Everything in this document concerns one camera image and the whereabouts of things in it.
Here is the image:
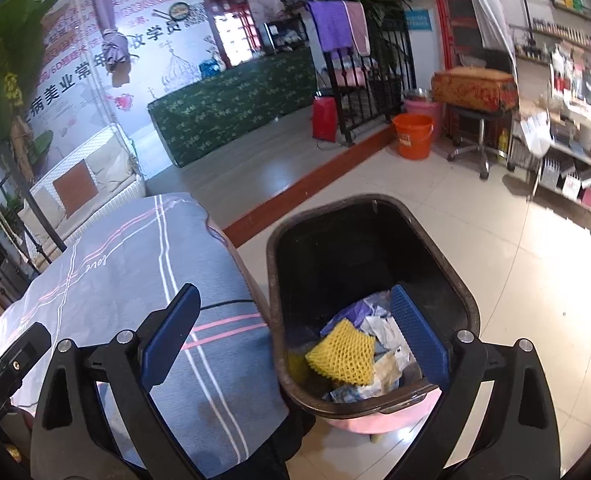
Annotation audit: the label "purple towel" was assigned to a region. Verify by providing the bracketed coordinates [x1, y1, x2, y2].
[308, 1, 357, 53]

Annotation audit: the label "person's left hand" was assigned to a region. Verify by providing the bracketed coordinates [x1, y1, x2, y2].
[5, 406, 40, 461]

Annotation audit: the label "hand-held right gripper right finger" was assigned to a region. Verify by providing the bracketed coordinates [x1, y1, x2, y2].
[389, 284, 561, 480]

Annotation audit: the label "blue wall sign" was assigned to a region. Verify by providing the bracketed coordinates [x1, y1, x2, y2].
[404, 10, 433, 32]

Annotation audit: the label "white display rack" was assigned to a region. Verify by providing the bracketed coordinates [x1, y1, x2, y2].
[508, 105, 591, 233]

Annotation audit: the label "large wall banner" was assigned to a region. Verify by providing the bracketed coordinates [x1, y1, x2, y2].
[40, 0, 281, 126]

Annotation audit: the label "white hanging cloth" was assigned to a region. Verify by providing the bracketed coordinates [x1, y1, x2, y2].
[458, 0, 519, 78]

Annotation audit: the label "red telephone booth cabinet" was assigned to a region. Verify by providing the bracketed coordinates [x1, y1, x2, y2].
[200, 0, 265, 70]

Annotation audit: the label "white cushion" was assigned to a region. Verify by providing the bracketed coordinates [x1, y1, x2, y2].
[86, 149, 135, 191]

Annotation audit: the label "pink towel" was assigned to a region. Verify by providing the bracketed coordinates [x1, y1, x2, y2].
[344, 1, 372, 57]

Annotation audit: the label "white wicker swing sofa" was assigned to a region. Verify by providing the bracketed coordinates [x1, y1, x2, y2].
[18, 124, 147, 256]

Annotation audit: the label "yellow foam net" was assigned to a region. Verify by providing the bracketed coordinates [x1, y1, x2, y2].
[304, 318, 377, 386]

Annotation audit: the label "orange cushion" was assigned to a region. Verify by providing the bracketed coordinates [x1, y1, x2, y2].
[52, 159, 99, 218]

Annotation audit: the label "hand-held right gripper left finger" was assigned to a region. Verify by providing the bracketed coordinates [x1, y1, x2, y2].
[30, 283, 202, 480]

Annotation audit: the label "banana plant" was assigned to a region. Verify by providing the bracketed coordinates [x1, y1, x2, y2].
[0, 0, 73, 171]

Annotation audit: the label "black display box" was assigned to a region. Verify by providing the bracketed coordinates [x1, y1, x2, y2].
[264, 19, 310, 55]

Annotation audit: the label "green patterned counter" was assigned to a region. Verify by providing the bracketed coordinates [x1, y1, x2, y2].
[147, 47, 319, 169]

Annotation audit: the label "white paper bag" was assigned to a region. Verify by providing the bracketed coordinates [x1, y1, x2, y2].
[519, 111, 551, 156]

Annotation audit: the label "white paper sheet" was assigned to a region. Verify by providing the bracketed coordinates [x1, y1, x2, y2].
[363, 310, 419, 396]

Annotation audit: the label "purple hanging cloth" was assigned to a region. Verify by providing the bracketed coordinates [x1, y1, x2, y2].
[86, 0, 132, 88]

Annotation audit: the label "orange bucket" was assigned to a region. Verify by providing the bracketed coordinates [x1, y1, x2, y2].
[392, 113, 434, 161]

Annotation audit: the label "metal swivel stool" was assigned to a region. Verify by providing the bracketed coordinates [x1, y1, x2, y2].
[445, 105, 513, 180]

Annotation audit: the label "black metal railing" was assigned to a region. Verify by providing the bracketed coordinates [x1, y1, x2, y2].
[323, 10, 417, 147]

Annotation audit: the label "striped blue-grey blanket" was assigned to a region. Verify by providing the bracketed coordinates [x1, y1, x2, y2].
[0, 192, 291, 480]

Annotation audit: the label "wooden wall shelves with products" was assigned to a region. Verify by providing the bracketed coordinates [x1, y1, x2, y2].
[508, 0, 591, 106]

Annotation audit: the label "pink plastic stool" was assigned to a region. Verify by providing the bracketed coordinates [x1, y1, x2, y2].
[325, 390, 442, 435]

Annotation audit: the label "purple plastic bag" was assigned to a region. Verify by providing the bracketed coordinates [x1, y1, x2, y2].
[325, 296, 392, 333]

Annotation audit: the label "dark brown waste bin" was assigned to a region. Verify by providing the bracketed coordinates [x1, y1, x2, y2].
[266, 193, 481, 418]

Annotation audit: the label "red ladder shelf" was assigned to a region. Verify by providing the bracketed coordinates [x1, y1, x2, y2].
[423, 0, 481, 76]

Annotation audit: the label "pink basin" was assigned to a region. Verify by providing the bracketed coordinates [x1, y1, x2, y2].
[403, 89, 442, 126]

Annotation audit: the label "red bag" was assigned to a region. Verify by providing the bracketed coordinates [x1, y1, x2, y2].
[312, 96, 338, 143]

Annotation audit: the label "black iron bed frame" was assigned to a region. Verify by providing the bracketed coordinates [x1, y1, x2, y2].
[0, 145, 68, 286]

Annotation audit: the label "black cable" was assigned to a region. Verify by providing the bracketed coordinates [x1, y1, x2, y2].
[199, 299, 254, 310]

